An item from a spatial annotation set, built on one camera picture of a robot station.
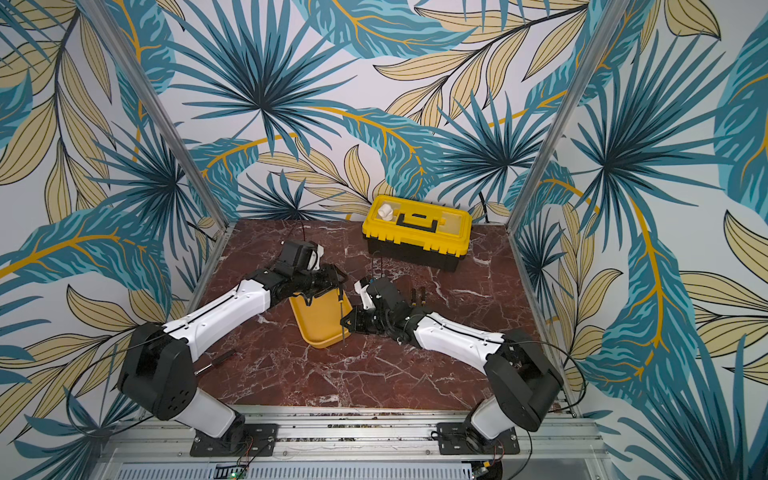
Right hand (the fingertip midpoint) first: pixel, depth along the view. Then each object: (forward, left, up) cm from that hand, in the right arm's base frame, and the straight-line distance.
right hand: (340, 321), depth 80 cm
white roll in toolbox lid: (+33, -13, +9) cm, 37 cm away
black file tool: (+6, 0, 0) cm, 6 cm away
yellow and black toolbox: (+29, -24, +2) cm, 37 cm away
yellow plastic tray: (+3, +7, -7) cm, 11 cm away
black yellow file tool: (+15, -25, -13) cm, 32 cm away
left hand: (+10, 0, +3) cm, 11 cm away
